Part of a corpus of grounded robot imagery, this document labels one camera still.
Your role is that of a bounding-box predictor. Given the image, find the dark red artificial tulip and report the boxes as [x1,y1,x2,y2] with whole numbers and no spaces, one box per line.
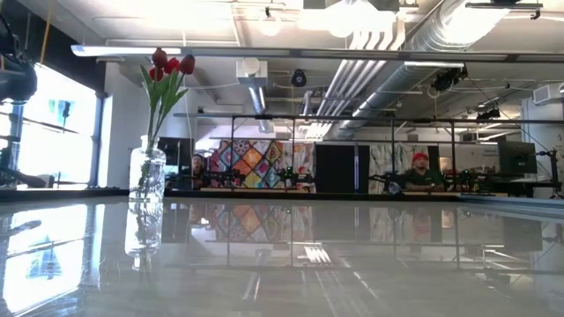
[149,53,197,190]
[147,47,169,190]

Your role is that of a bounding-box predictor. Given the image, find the black monitor on arm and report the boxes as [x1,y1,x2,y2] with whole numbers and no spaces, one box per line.
[497,140,538,175]

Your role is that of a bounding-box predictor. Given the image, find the clear glass vase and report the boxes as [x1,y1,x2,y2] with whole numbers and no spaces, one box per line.
[127,134,167,203]

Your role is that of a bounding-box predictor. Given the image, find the colourful patterned quilt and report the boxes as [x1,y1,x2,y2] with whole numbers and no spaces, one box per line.
[209,139,316,194]

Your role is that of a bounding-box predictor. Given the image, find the black partition panel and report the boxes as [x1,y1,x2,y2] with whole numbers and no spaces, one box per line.
[315,143,371,194]

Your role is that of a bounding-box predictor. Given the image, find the person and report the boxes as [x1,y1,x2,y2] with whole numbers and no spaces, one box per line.
[403,151,446,193]
[188,153,213,190]

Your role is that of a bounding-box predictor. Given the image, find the white ceiling box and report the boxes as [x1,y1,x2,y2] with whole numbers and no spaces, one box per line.
[235,56,269,88]

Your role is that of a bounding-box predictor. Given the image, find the white leaf-print curtain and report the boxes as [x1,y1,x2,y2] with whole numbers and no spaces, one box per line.
[368,143,431,191]

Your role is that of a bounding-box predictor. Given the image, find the white ceiling pipes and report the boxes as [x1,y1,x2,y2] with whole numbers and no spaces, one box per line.
[315,17,409,118]

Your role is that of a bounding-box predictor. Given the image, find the black desk monitor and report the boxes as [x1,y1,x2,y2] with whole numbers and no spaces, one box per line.
[157,136,195,168]

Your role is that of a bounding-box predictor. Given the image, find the grey overhead light bar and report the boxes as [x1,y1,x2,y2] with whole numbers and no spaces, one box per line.
[70,43,564,63]

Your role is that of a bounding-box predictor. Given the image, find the round ceiling lamp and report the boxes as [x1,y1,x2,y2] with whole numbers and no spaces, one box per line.
[257,6,283,39]

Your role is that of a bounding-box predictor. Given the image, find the black tripod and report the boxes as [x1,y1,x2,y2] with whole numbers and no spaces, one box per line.
[535,148,564,200]

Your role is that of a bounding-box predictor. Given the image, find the black table frame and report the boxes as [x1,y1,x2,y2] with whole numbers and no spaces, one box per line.
[0,169,564,210]

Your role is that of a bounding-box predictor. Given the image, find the black metal rack frame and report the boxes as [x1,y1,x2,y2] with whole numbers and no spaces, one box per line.
[173,112,564,195]

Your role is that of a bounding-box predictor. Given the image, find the silver spiral air duct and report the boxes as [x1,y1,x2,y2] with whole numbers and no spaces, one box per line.
[337,0,512,140]

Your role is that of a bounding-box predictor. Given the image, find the thin yellow cable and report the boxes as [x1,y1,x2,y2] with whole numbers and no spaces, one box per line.
[39,0,55,65]

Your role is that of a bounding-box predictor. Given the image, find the black ceiling bracket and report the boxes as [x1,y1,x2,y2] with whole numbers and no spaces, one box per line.
[464,1,544,22]

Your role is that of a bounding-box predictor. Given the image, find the white wall vent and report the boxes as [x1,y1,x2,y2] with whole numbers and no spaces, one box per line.
[531,84,554,106]

